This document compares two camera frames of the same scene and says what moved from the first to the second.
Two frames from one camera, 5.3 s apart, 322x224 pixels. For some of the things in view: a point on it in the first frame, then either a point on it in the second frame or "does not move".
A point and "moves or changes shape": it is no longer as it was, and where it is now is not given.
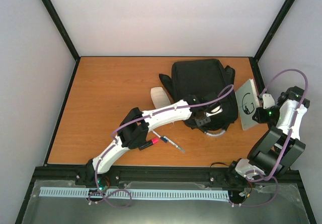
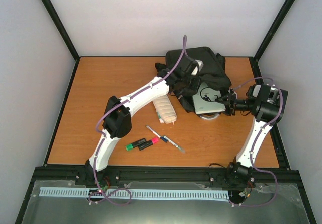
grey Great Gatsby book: (247, 101) moves or changes shape
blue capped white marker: (161, 137) does not move
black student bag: (207, 78) moves or changes shape
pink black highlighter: (149, 143) does not move
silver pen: (174, 144) does not move
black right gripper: (261, 118) → (232, 100)
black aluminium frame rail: (295, 177) does not move
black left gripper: (200, 123) → (196, 85)
